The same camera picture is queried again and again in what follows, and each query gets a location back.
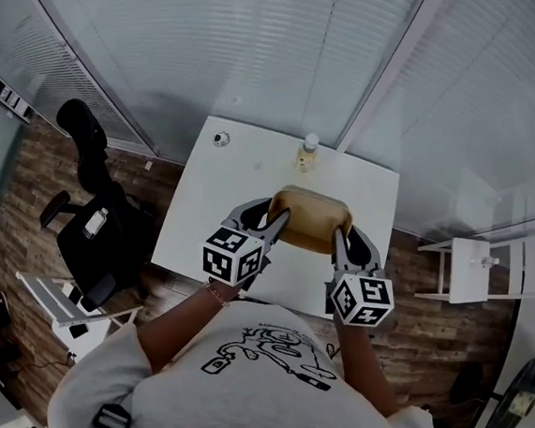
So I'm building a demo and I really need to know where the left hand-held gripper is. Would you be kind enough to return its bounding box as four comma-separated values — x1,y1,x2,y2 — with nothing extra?
197,195,301,296

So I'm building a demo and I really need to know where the person's left forearm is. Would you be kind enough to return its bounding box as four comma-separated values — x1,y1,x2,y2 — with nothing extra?
132,279,248,376

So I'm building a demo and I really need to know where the black office chair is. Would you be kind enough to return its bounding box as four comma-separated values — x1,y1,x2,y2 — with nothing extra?
28,91,169,317

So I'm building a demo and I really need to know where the black floor cable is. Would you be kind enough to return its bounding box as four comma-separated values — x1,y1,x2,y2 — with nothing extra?
7,349,77,376

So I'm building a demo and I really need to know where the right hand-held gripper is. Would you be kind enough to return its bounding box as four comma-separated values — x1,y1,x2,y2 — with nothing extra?
316,220,397,332

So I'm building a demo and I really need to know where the thin wrist bracelet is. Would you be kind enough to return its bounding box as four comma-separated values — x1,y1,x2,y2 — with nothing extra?
204,280,232,311

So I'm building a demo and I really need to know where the white side table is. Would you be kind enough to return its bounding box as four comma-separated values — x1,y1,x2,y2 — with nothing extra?
409,228,535,312

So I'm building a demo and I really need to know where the yellow drink bottle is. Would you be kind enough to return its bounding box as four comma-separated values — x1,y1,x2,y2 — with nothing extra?
291,132,325,176

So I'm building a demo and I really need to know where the person's right forearm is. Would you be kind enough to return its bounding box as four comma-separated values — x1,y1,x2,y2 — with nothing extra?
332,311,404,422

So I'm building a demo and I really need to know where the tan cardboard box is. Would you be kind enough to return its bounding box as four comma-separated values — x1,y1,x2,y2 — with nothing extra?
263,179,358,261

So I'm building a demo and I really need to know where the clear bottle white label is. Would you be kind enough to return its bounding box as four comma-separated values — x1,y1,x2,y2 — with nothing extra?
80,207,112,241

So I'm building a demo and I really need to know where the white folding stool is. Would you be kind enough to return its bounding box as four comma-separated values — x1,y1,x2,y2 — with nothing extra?
14,260,148,361

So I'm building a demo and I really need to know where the clear plastic bottle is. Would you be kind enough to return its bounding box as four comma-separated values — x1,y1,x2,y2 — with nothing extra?
469,254,502,270

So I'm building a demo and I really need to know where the black round device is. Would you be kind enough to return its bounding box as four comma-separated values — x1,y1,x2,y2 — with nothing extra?
483,356,535,428

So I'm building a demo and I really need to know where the person's grey t-shirt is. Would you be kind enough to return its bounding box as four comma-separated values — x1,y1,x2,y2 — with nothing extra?
37,281,435,428

